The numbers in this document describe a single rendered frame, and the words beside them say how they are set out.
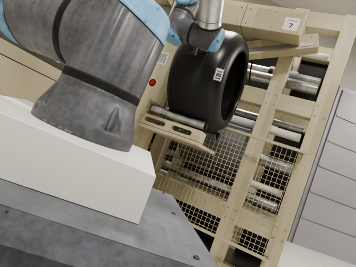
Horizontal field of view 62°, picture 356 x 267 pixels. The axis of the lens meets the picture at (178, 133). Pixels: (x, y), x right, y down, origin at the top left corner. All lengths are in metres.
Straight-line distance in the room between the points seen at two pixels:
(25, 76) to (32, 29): 0.88
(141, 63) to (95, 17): 0.10
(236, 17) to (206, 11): 1.05
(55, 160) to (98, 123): 0.10
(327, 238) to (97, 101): 5.51
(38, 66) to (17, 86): 0.13
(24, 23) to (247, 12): 1.68
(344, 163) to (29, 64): 5.16
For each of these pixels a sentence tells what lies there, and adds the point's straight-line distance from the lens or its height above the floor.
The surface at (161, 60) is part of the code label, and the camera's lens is 1.85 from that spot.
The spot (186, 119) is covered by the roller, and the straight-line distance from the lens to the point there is 1.58.
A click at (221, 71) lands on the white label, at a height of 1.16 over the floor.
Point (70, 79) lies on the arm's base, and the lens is 0.53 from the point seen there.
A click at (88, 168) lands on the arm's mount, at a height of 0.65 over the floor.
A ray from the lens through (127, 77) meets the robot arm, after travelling 0.52.
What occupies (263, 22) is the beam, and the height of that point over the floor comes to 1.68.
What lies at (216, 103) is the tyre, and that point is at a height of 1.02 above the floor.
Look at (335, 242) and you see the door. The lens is 5.94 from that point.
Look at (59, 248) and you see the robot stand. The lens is 0.36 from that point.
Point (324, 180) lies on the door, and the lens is 5.62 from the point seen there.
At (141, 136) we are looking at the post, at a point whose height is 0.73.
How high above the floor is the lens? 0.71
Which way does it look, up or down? 4 degrees up
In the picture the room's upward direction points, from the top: 20 degrees clockwise
